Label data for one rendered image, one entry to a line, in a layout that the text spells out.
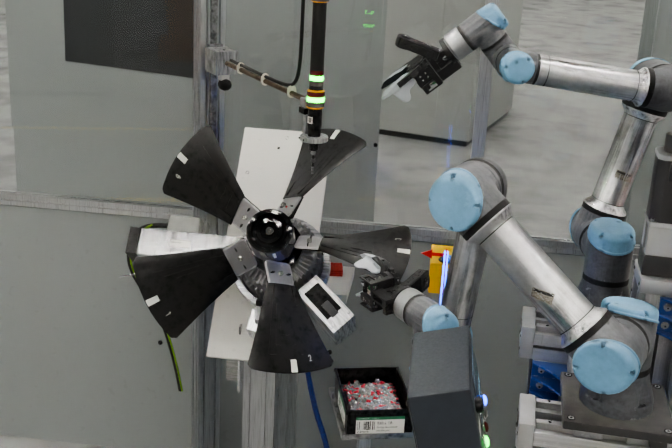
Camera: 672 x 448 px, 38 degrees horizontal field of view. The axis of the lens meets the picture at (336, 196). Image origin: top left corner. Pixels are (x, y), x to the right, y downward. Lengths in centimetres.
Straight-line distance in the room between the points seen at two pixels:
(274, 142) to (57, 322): 118
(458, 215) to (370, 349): 151
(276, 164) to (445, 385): 127
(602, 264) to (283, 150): 96
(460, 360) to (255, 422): 116
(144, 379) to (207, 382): 32
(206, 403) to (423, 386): 177
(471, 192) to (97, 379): 207
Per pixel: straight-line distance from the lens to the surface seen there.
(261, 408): 279
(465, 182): 188
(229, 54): 288
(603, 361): 191
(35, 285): 357
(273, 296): 239
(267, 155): 282
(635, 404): 210
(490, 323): 329
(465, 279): 212
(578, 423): 207
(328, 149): 255
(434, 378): 172
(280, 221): 243
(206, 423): 342
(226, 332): 265
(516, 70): 232
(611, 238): 249
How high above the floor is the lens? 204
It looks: 17 degrees down
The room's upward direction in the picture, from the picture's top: 3 degrees clockwise
